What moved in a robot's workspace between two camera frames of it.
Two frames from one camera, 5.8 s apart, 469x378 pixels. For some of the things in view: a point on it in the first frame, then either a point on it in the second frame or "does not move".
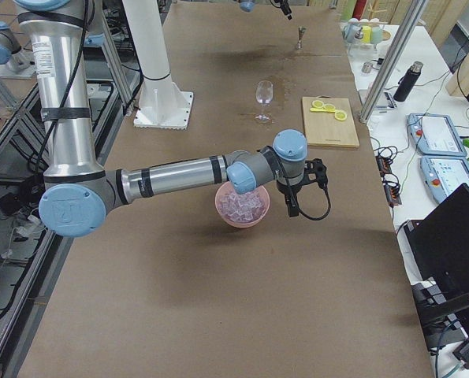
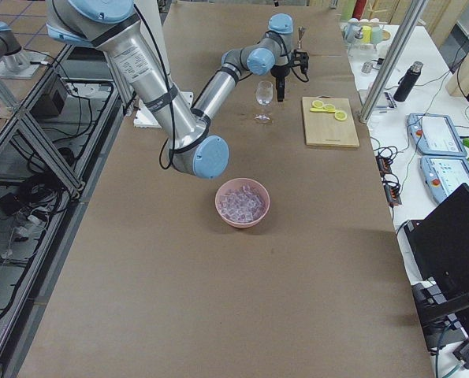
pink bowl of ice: (242, 210) does not move
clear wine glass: (264, 93) does not move
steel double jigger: (300, 31) does not move
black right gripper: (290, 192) → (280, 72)
